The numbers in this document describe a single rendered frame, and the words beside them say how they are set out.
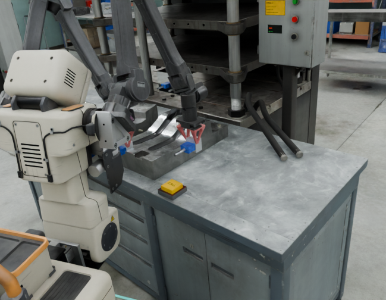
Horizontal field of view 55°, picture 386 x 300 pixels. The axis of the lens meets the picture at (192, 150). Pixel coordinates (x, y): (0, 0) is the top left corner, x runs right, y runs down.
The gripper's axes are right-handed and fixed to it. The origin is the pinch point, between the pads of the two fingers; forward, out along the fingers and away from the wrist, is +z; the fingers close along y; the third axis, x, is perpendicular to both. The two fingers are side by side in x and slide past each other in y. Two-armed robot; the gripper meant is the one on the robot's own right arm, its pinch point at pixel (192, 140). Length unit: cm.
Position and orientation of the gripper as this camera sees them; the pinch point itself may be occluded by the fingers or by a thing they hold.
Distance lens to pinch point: 148.0
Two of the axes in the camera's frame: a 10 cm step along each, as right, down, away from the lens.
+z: 0.9, 8.9, 4.4
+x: -6.6, 3.8, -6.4
